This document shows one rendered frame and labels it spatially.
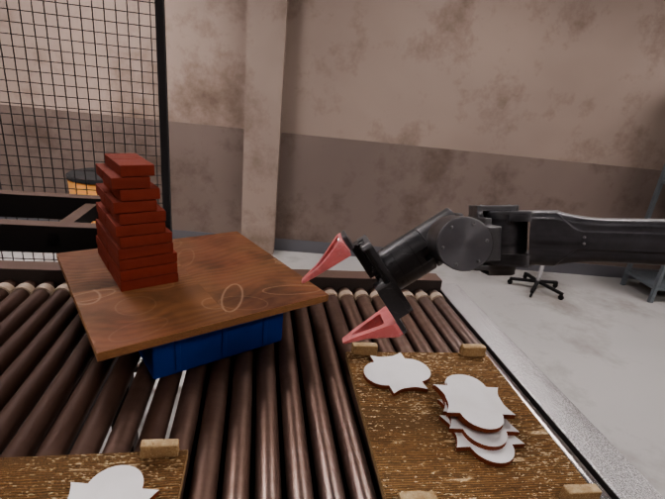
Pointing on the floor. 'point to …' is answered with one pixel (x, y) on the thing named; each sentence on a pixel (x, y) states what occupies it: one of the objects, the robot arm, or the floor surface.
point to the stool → (538, 282)
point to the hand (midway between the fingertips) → (328, 308)
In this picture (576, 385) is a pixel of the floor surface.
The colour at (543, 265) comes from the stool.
